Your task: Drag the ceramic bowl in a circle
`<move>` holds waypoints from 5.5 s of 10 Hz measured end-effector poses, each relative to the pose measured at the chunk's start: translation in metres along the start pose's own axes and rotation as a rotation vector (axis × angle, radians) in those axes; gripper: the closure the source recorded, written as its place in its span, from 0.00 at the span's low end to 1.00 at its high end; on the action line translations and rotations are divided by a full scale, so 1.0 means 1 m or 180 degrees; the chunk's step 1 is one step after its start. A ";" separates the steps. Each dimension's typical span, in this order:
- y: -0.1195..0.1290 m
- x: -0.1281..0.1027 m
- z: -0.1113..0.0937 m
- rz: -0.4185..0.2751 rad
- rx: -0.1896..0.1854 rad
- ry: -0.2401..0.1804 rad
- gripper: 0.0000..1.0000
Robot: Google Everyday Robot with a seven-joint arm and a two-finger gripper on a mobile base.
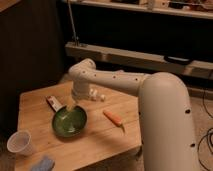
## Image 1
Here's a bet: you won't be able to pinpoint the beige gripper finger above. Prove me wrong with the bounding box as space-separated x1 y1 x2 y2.
66 97 77 111

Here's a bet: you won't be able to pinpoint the green ceramic bowl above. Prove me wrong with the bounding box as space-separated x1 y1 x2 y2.
52 106 87 138

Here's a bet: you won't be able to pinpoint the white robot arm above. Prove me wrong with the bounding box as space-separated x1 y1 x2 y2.
68 58 201 171

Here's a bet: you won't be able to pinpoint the small dark box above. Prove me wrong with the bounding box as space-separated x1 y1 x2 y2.
46 96 63 112

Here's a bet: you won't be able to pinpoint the orange carrot toy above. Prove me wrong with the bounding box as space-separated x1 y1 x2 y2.
103 110 125 130

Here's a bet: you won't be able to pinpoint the metal stand pole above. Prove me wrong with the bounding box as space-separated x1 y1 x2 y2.
67 0 80 46

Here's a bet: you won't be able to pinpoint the white plastic cup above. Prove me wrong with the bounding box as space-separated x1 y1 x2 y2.
7 131 35 156

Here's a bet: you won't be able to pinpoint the blue sponge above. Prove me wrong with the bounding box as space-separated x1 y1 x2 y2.
30 156 55 171

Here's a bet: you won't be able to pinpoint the long white shelf beam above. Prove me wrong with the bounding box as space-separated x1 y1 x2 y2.
65 42 213 78

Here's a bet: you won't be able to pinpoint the upper wooden shelf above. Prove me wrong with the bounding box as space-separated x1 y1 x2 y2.
62 0 213 20

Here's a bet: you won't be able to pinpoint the black handle on beam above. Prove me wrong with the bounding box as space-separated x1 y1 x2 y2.
164 56 193 65

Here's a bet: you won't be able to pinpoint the black floor cables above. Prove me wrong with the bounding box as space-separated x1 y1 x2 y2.
196 71 213 171

